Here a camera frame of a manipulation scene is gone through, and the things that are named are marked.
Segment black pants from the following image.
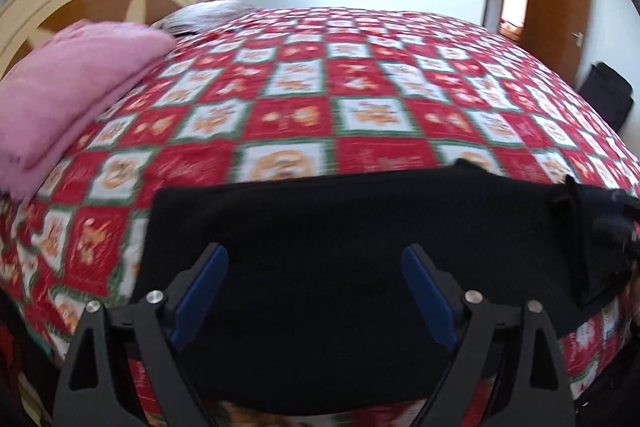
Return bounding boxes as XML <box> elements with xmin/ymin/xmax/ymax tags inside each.
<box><xmin>132</xmin><ymin>161</ymin><xmax>631</xmax><ymax>416</ymax></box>

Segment black folding chair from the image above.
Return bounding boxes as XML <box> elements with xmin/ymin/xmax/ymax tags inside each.
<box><xmin>578</xmin><ymin>62</ymin><xmax>634</xmax><ymax>132</ymax></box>

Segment brown wooden door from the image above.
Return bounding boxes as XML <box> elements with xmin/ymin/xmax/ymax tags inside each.
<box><xmin>520</xmin><ymin>0</ymin><xmax>591</xmax><ymax>87</ymax></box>

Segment pink folded blanket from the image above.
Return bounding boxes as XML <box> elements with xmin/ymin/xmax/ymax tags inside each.
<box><xmin>1</xmin><ymin>20</ymin><xmax>176</xmax><ymax>202</ymax></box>

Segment red patchwork bedspread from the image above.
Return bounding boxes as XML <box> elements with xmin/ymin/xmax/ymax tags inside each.
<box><xmin>0</xmin><ymin>5</ymin><xmax>640</xmax><ymax>427</ymax></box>

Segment striped pillow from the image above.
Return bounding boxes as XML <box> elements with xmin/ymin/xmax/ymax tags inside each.
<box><xmin>151</xmin><ymin>0</ymin><xmax>257</xmax><ymax>37</ymax></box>

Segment door handle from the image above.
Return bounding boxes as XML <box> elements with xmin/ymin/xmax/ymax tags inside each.
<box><xmin>572</xmin><ymin>31</ymin><xmax>584</xmax><ymax>48</ymax></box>

